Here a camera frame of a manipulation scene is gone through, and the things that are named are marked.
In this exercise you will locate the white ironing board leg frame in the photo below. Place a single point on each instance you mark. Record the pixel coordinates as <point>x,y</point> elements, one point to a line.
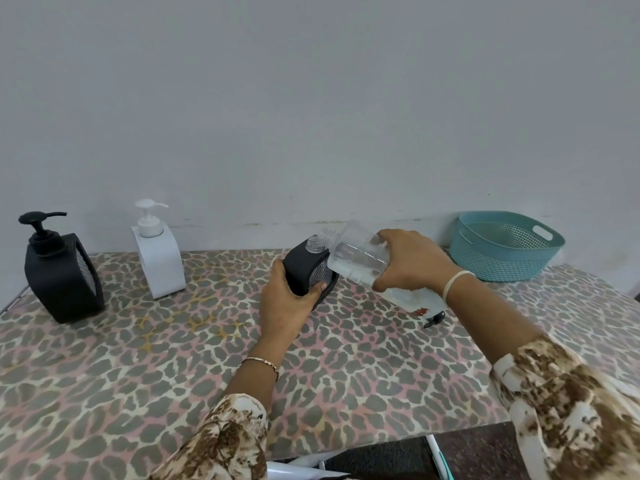
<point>300,473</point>

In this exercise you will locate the teal plastic basket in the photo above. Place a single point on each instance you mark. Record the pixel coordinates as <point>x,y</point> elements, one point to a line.
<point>500,259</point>

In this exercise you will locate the white soap dispenser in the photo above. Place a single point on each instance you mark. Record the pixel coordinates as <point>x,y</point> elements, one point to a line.
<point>160,264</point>

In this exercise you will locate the person's right forearm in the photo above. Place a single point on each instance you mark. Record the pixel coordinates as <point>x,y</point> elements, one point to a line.
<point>490,324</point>

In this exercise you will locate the person's left hand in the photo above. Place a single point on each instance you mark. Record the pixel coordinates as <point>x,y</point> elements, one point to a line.
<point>282,309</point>

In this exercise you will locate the person's right hand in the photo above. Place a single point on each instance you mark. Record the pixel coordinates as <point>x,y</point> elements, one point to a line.
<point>420,264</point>

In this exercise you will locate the white wrist band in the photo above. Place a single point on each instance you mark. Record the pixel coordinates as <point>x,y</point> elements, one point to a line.
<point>455,282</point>

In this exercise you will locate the person's left forearm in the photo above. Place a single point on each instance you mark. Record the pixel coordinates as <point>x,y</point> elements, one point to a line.
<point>250,389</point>

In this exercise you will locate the leopard print ironing board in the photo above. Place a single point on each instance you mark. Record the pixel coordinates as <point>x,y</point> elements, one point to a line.
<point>375,369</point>

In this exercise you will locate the short black pump head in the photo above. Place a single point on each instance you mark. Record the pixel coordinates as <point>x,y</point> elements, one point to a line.
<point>435,319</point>

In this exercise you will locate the black square soap dispenser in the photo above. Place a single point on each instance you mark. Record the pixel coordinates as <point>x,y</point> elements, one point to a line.
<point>300,269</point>

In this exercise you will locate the tall clear plastic bottle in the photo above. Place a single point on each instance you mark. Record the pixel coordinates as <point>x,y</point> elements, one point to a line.
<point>357,254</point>

